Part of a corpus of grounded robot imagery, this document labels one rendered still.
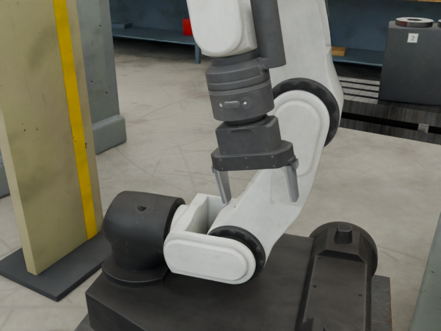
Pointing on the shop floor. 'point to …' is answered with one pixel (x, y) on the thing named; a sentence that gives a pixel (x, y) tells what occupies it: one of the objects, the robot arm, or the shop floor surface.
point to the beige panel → (48, 148)
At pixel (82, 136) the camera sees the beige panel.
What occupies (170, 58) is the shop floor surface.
